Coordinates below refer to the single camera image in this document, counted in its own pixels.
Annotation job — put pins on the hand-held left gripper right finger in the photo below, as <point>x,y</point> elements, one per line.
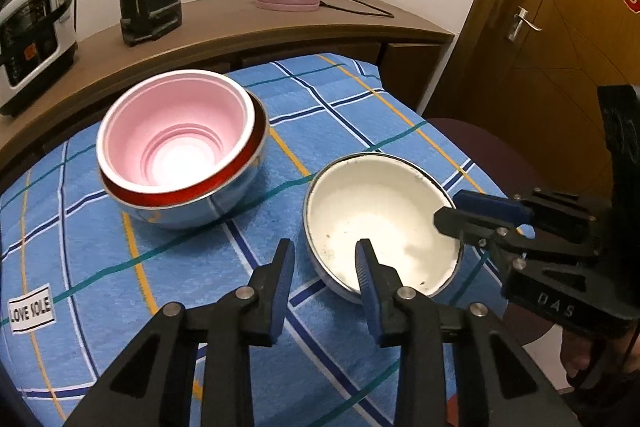
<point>367,287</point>

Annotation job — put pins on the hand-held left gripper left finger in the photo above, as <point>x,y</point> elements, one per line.
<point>282,287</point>

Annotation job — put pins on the silver black rice cooker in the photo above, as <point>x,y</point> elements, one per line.
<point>35,47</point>

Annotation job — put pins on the brown wooden door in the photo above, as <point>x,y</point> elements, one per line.
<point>550,57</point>

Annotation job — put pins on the white enamel bowl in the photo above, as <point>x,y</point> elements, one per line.
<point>360,217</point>

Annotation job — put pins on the pink plastic bowl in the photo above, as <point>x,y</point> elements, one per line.
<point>170,147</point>

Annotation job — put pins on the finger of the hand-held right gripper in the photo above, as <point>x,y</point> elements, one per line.
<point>487,203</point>
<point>460,222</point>

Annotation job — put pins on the blue plaid cloth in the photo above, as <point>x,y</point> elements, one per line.
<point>75,247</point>

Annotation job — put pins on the brown wooden cabinet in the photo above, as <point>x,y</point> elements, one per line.
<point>225,27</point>

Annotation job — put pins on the dark red stool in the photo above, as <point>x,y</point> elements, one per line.
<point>480,152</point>

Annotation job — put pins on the stainless steel bowl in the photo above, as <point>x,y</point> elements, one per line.
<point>200,212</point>

